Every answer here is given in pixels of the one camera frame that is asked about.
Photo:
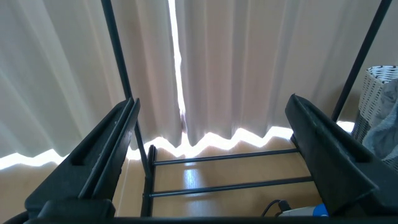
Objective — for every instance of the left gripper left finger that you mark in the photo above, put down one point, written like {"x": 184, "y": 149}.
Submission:
{"x": 56, "y": 193}

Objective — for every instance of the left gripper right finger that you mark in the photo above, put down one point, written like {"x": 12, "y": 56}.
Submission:
{"x": 342, "y": 180}

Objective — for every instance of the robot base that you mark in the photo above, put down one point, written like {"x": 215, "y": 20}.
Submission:
{"x": 304, "y": 212}

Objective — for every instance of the white laundry basket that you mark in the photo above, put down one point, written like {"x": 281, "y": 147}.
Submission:
{"x": 371, "y": 90}

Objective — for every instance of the black clothes rack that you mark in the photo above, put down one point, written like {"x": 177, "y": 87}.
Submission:
{"x": 120, "y": 62}

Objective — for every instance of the pale grey garment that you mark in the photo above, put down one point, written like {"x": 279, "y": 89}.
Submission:
{"x": 385, "y": 133}

